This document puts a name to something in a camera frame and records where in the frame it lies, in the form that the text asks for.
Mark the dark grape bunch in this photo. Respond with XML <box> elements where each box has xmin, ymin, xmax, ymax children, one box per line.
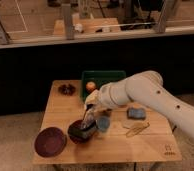
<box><xmin>58</xmin><ymin>84</ymin><xmax>76</xmax><ymax>96</ymax></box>

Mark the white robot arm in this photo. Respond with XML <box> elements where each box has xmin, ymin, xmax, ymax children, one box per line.
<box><xmin>85</xmin><ymin>70</ymin><xmax>194</xmax><ymax>138</ymax></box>

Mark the red bowl with dark sponge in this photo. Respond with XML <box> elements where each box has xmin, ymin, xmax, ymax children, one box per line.
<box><xmin>68</xmin><ymin>120</ymin><xmax>97</xmax><ymax>144</ymax></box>

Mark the blue grey sponge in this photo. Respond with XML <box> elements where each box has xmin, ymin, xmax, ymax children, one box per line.
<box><xmin>127</xmin><ymin>108</ymin><xmax>146</xmax><ymax>120</ymax></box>

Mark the wooden table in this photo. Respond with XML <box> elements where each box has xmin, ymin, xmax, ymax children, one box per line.
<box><xmin>33</xmin><ymin>80</ymin><xmax>182</xmax><ymax>164</ymax></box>

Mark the green plastic tray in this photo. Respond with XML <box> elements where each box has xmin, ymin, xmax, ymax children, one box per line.
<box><xmin>80</xmin><ymin>70</ymin><xmax>126</xmax><ymax>101</ymax></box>

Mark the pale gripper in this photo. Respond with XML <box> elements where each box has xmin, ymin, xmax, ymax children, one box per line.
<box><xmin>84</xmin><ymin>90</ymin><xmax>100</xmax><ymax>110</ymax></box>

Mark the wooden spoon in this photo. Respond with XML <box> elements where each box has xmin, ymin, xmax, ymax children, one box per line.
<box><xmin>122</xmin><ymin>120</ymin><xmax>134</xmax><ymax>129</ymax></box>

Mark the orange apple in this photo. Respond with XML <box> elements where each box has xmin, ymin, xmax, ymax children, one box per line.
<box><xmin>86</xmin><ymin>81</ymin><xmax>97</xmax><ymax>93</ymax></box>

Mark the blue cup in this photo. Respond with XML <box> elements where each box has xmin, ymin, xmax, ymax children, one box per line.
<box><xmin>96</xmin><ymin>116</ymin><xmax>110</xmax><ymax>132</ymax></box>

